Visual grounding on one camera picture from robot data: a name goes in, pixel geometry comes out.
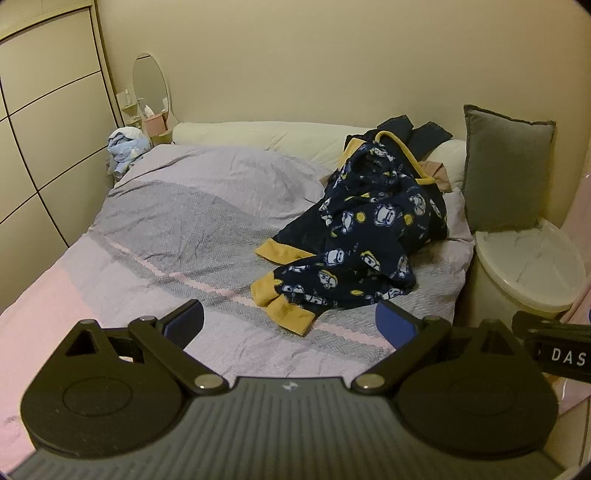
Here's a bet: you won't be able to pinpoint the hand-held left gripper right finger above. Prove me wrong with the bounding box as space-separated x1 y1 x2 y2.
351 301 522 394

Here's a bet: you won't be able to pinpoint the pinkish brown cloth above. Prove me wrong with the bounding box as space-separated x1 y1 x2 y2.
419 161 452 193

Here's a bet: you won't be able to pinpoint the navy printed pajama top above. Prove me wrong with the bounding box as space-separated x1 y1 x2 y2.
318 130 450 252

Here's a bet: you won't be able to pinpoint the navy printed pajama pants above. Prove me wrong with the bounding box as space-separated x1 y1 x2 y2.
250 203 419 337

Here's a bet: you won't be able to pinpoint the white round bedside table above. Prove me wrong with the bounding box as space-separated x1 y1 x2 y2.
470 217 586 344

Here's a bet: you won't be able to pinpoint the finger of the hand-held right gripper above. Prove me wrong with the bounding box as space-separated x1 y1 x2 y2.
512 310 591 344

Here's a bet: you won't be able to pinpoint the dark grey garment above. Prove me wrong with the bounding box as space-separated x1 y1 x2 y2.
375 114 454 155

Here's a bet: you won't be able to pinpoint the pile of light blue clothes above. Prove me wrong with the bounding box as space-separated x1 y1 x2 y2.
106 126 151 177

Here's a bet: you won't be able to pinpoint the grey cushion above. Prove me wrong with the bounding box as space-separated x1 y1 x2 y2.
462 104 557 232

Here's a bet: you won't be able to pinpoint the oval mirror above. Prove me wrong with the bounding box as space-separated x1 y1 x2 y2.
132 52 173 126

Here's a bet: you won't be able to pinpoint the cream wardrobe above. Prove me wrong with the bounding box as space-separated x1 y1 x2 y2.
0 0 122 315

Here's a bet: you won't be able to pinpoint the pink tissue box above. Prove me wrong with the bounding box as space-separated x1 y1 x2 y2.
141 105 167 137

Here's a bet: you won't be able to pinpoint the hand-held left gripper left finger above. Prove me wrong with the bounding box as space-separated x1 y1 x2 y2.
65 299 228 394

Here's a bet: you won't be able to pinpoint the bed with pink grey duvet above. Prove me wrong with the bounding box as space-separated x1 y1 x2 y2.
0 138 476 472

